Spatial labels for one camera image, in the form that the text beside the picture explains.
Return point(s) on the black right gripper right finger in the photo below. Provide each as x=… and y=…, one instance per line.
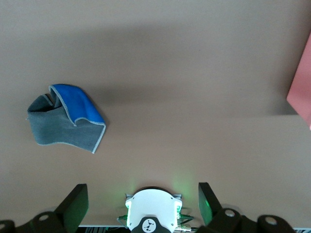
x=218, y=221

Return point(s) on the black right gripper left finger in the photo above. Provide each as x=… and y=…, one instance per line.
x=70, y=208

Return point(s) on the grey and blue cloth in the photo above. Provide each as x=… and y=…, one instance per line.
x=60, y=128

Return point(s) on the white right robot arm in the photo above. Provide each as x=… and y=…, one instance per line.
x=151, y=206

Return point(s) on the brown table cover mat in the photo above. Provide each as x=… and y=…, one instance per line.
x=170, y=97

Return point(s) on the pink plastic bin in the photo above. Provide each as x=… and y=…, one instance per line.
x=302, y=92

